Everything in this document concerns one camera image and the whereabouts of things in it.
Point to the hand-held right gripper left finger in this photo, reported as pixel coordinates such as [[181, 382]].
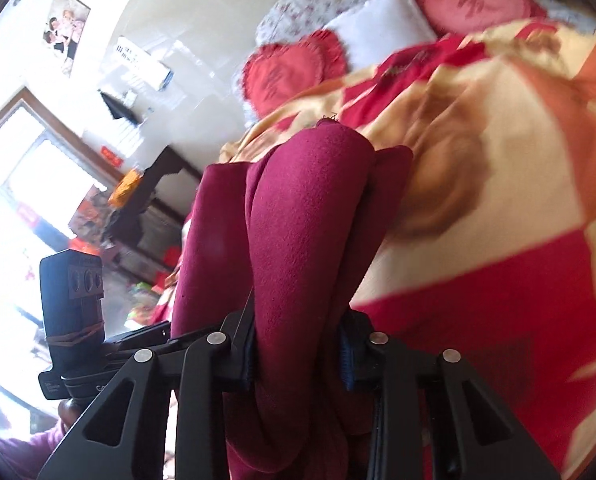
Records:
[[250, 355]]

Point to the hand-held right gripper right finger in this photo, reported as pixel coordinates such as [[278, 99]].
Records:
[[347, 360]]

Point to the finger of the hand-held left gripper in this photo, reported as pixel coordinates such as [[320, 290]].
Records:
[[148, 342]]

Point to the maroon garment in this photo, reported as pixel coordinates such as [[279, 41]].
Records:
[[298, 240]]

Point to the person's left forearm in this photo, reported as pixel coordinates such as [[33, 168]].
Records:
[[28, 450]]

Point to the person's left hand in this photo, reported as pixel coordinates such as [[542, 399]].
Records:
[[70, 412]]

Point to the dark wooden cabinet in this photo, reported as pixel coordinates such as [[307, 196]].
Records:
[[158, 210]]

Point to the window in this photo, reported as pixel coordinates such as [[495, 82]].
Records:
[[23, 200]]

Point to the orange packet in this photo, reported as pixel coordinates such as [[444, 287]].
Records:
[[125, 187]]

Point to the red and cream printed blanket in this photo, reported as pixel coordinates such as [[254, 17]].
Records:
[[502, 170]]

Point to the red heart pillow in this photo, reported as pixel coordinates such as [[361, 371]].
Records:
[[472, 2], [288, 72]]

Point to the white pillow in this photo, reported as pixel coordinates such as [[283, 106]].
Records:
[[377, 30]]

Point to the red wall tag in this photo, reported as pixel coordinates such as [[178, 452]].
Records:
[[111, 156]]

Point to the black wall item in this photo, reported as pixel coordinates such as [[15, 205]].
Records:
[[120, 110]]

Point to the white wall unit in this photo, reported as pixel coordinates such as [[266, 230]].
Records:
[[143, 62]]

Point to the wall poster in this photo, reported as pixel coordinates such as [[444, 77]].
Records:
[[67, 30]]

